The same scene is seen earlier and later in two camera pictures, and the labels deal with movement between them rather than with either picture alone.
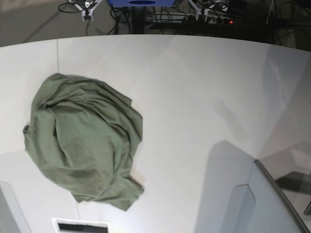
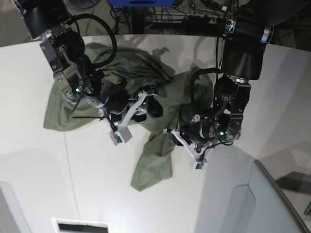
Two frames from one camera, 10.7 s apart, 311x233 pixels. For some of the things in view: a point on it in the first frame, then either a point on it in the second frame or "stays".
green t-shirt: (83, 136) → (184, 94)
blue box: (141, 3) stays
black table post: (138, 20) stays
